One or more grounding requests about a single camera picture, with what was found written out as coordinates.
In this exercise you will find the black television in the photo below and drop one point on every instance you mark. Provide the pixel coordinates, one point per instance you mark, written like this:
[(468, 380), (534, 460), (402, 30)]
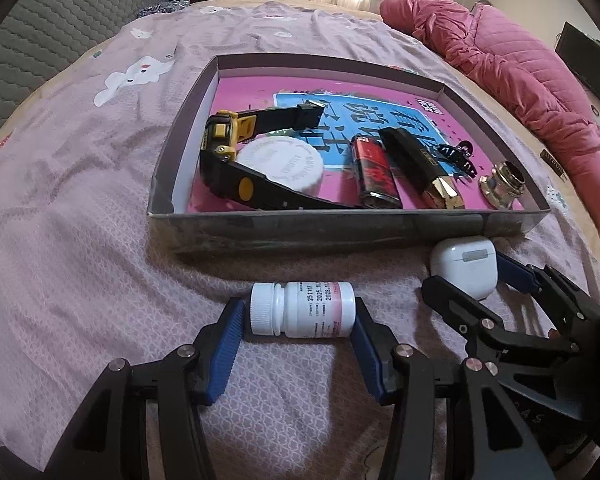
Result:
[(587, 65)]

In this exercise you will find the dark mattress label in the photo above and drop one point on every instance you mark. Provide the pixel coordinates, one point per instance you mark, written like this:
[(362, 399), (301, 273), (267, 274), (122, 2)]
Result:
[(554, 164)]

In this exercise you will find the black and gold lipstick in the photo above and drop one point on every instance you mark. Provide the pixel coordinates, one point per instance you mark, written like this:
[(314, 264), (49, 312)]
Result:
[(415, 160)]

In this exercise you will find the black hair clip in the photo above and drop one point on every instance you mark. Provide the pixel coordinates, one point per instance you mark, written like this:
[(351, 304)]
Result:
[(457, 157)]

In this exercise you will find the red lighter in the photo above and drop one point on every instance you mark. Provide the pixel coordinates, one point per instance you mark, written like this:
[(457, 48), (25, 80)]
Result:
[(375, 170)]

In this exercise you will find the white pill bottle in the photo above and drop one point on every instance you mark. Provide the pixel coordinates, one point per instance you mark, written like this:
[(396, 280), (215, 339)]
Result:
[(310, 310)]

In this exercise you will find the pink quilted duvet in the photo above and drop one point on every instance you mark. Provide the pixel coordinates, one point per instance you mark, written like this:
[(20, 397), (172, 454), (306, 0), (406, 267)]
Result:
[(510, 65)]

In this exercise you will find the pink and blue book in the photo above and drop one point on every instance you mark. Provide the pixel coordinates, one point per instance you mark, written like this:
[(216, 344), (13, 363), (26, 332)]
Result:
[(340, 110)]

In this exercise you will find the yellow and black wristwatch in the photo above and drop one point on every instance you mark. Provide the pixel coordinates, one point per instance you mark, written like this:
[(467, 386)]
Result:
[(220, 140)]

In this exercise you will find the grey quilted headboard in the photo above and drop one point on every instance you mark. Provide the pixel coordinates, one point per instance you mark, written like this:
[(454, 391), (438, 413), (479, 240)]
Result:
[(45, 25)]

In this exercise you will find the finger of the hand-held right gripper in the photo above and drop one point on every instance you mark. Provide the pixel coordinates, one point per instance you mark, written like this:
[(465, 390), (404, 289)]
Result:
[(460, 315), (517, 272)]

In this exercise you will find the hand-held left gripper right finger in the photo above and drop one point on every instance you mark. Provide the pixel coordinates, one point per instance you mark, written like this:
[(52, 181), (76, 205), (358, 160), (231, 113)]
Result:
[(367, 355)]

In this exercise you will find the blue patterned cloth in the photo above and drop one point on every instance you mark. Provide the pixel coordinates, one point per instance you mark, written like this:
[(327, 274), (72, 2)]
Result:
[(160, 9)]

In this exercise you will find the large white jar lid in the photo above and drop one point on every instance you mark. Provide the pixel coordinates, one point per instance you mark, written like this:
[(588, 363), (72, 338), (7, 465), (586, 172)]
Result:
[(290, 165)]

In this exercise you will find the shallow grey cardboard box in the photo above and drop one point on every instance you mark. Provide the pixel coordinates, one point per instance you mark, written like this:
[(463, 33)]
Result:
[(330, 232)]

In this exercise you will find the white earbuds case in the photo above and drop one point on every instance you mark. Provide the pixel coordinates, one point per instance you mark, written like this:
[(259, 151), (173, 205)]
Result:
[(462, 267)]

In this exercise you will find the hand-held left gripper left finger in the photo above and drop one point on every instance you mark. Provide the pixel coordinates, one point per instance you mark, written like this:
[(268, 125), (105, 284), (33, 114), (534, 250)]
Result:
[(225, 355)]

